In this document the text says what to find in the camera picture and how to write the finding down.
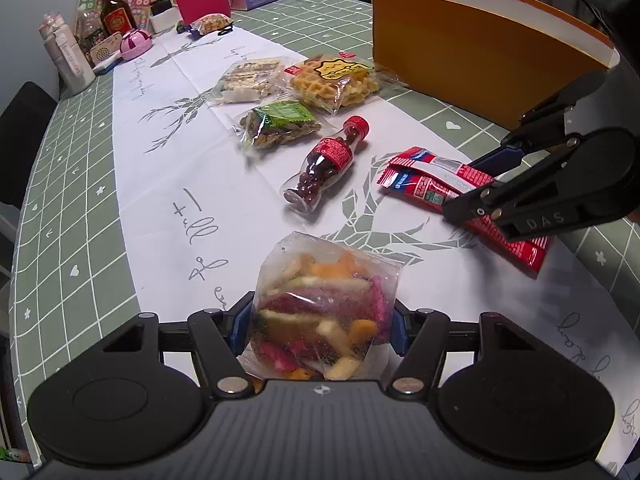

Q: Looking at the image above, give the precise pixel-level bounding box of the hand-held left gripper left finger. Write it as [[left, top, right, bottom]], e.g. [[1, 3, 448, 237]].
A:
[[97, 292, 256, 401]]

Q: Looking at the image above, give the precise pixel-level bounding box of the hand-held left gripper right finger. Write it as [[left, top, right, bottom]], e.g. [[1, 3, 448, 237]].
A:
[[382, 300, 543, 397]]

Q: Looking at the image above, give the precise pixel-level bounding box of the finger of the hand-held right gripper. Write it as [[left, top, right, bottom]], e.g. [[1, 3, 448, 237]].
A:
[[469, 69, 609, 177], [441, 139, 582, 230]]

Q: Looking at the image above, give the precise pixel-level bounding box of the long red snack packet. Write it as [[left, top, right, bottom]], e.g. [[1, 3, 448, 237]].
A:
[[377, 146, 553, 273]]

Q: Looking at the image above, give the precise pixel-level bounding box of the colourful dried fruit bag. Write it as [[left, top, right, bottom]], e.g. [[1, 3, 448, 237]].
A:
[[236, 231, 403, 382]]

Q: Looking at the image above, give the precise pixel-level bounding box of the orange cardboard box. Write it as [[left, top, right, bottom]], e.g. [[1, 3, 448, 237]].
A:
[[371, 0, 621, 133]]

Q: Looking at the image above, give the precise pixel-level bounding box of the yellow label waffle packet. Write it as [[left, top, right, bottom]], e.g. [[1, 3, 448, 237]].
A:
[[284, 52, 383, 115]]

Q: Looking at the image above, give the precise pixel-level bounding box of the clear puffed snack packet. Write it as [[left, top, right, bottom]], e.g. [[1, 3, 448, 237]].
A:
[[212, 57, 291, 107]]

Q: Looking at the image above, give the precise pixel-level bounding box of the small chocolate candy bottle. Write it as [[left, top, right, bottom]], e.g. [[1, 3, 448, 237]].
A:
[[281, 116, 371, 217]]

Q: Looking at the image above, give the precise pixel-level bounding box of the white printed table runner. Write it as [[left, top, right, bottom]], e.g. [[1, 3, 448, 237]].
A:
[[107, 25, 640, 471]]

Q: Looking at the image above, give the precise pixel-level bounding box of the green label nut packet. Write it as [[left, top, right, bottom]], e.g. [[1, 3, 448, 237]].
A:
[[235, 100, 333, 153]]

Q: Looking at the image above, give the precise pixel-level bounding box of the green checkered tablecloth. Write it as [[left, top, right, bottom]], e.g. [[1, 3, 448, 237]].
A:
[[7, 0, 640, 466]]

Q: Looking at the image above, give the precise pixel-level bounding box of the black chair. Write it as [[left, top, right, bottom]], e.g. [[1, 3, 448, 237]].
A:
[[0, 81, 58, 211]]

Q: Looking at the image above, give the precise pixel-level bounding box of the pink round container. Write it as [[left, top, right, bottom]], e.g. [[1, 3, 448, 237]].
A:
[[118, 28, 153, 60]]

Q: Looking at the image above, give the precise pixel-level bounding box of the small mixed nut bag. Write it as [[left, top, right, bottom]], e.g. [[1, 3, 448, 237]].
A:
[[192, 12, 233, 36]]

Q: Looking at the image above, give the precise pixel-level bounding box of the small wooden speaker box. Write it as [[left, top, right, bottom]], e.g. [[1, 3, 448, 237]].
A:
[[82, 31, 123, 66]]

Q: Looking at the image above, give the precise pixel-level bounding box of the white bottle with pink cap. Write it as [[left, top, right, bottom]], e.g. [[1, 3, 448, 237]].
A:
[[39, 10, 97, 97]]

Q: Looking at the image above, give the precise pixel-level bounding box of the white square container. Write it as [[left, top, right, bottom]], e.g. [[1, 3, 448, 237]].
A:
[[148, 0, 177, 34]]

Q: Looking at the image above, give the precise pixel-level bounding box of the dark brown glass bottle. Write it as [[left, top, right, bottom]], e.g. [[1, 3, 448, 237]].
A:
[[97, 0, 137, 36]]

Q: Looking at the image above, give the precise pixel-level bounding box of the clear plastic bottle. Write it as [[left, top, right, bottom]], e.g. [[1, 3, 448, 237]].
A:
[[75, 10, 103, 43]]

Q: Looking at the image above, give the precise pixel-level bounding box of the tan dotted game board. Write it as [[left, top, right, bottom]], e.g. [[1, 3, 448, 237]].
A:
[[122, 0, 157, 28]]

